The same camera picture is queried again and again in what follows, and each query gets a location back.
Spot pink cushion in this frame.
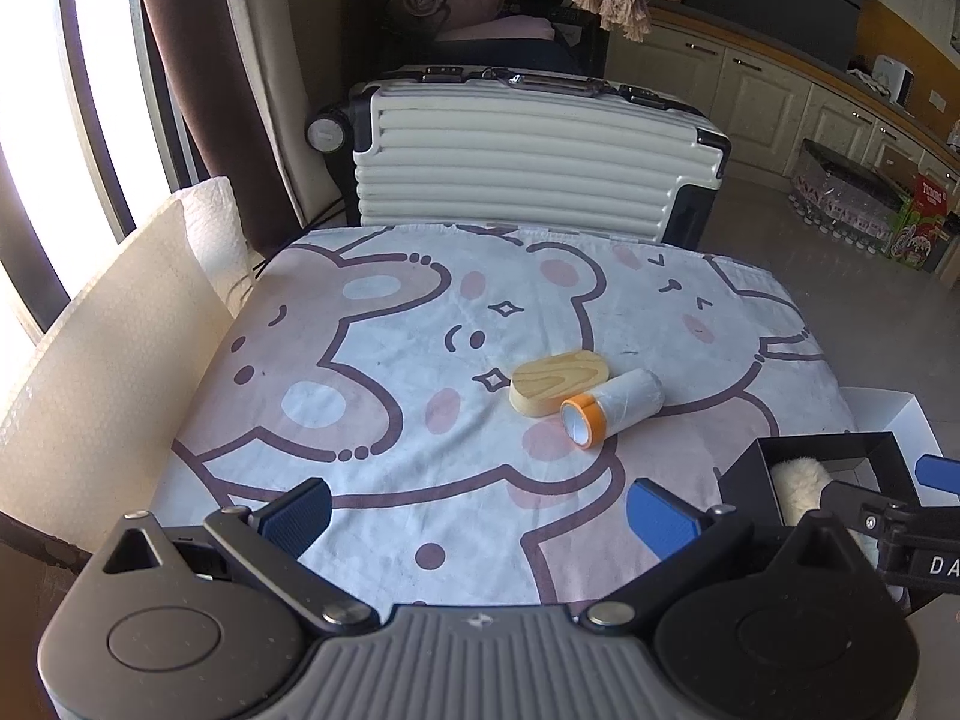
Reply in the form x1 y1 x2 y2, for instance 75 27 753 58
439 15 556 42

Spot orange masking film roll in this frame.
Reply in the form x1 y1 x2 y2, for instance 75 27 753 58
560 369 666 451

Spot green carton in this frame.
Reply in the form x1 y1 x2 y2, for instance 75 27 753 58
892 195 947 267

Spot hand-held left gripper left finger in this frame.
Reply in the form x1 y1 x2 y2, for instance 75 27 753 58
100 477 381 634

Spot printed bear blanket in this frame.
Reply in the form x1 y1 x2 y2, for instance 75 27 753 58
154 221 860 608

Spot white countertop appliance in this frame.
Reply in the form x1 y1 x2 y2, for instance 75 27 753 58
874 54 916 106

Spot dark window frame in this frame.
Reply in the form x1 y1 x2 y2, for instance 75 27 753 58
0 0 196 346

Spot pack of water bottles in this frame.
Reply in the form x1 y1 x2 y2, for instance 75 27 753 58
787 139 912 252

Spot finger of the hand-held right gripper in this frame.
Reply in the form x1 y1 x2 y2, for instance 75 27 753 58
915 454 960 496
819 481 914 539

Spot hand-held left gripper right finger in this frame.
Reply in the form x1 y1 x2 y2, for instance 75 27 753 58
580 477 880 628

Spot red carton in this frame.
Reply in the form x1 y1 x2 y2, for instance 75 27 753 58
910 172 952 218

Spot white cardboard box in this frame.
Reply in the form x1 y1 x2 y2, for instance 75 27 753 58
838 386 960 466

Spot white ribbed suitcase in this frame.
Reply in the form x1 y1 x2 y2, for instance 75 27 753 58
304 64 732 248

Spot fluffy cream plush toy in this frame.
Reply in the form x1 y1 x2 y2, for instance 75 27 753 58
771 456 878 563

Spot black box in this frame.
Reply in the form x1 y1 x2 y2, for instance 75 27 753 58
716 431 922 541

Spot cream kitchen cabinets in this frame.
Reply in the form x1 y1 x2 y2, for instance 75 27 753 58
604 4 960 188

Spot oval wooden box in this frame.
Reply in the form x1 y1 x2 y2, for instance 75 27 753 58
510 349 610 419

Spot brown curtain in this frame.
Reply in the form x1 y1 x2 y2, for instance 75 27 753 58
127 0 308 256

